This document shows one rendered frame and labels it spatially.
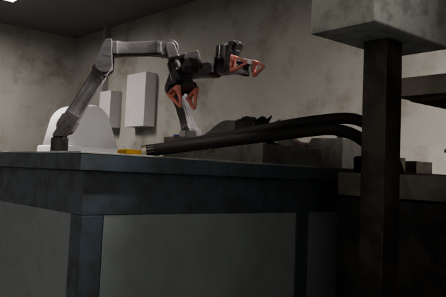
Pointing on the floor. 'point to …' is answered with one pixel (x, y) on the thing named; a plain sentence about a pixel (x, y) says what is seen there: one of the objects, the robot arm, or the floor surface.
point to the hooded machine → (85, 132)
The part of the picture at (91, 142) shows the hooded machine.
